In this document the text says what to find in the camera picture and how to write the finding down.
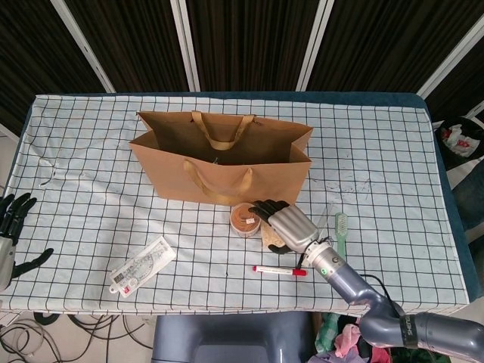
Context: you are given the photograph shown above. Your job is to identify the brown paper bag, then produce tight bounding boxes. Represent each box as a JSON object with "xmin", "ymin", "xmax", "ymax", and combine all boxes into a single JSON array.
[{"xmin": 129, "ymin": 109, "xmax": 314, "ymax": 211}]

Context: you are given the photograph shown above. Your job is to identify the black floor cables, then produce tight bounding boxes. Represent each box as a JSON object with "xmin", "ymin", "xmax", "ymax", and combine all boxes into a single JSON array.
[{"xmin": 0, "ymin": 312, "xmax": 156, "ymax": 363}]

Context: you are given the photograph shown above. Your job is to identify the light green patterned cloth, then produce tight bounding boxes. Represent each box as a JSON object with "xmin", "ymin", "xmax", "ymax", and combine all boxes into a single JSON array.
[{"xmin": 315, "ymin": 312, "xmax": 341, "ymax": 352}]

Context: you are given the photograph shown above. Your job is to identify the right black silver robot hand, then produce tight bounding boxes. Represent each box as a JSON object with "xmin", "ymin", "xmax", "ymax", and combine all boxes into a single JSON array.
[{"xmin": 247, "ymin": 199, "xmax": 321, "ymax": 255}]

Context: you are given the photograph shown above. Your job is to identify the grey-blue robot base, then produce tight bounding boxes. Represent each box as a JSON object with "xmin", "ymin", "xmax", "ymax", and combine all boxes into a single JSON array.
[{"xmin": 151, "ymin": 312, "xmax": 315, "ymax": 363}]

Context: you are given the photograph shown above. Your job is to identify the green handled brush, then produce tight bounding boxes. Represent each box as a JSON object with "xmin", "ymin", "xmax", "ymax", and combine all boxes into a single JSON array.
[{"xmin": 332, "ymin": 212, "xmax": 349, "ymax": 262}]

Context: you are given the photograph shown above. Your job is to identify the white partition post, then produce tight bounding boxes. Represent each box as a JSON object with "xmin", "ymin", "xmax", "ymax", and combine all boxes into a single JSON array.
[
  {"xmin": 296, "ymin": 0, "xmax": 336, "ymax": 92},
  {"xmin": 415, "ymin": 14, "xmax": 484, "ymax": 98},
  {"xmin": 169, "ymin": 0, "xmax": 201, "ymax": 92},
  {"xmin": 56, "ymin": 0, "xmax": 116, "ymax": 94}
]

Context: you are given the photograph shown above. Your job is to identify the red white marker pen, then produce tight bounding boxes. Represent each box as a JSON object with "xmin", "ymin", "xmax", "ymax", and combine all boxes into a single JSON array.
[{"xmin": 252, "ymin": 265, "xmax": 308, "ymax": 278}]

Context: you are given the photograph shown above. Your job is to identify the pink cloth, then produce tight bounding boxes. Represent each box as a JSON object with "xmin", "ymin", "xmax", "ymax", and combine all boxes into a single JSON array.
[{"xmin": 334, "ymin": 319, "xmax": 390, "ymax": 358}]

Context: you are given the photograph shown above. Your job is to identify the white black checkered tablecloth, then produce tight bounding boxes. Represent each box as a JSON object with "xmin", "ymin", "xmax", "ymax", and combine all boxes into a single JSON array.
[{"xmin": 0, "ymin": 93, "xmax": 472, "ymax": 326}]

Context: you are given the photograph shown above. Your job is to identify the packaged ruler set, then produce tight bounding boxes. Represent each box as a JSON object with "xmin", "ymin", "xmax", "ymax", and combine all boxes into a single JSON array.
[{"xmin": 109, "ymin": 236, "xmax": 178, "ymax": 299}]

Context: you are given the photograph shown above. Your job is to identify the clear test tube with cork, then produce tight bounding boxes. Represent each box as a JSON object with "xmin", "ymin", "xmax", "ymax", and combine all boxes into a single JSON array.
[{"xmin": 319, "ymin": 203, "xmax": 337, "ymax": 228}]

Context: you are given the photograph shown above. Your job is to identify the clear jar of rubber bands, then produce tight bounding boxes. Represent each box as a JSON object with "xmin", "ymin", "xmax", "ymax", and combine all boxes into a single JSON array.
[{"xmin": 229, "ymin": 203, "xmax": 262, "ymax": 239}]

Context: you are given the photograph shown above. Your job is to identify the dark green cloth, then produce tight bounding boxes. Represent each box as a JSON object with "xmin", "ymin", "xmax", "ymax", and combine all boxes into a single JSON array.
[{"xmin": 389, "ymin": 346, "xmax": 447, "ymax": 363}]

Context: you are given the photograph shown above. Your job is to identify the clear bag of beige flakes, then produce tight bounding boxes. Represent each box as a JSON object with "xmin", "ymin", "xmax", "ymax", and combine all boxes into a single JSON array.
[{"xmin": 260, "ymin": 225, "xmax": 284, "ymax": 253}]

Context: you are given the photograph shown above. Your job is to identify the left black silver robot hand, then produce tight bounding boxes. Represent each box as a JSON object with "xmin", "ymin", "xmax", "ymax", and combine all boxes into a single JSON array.
[{"xmin": 0, "ymin": 192, "xmax": 55, "ymax": 292}]

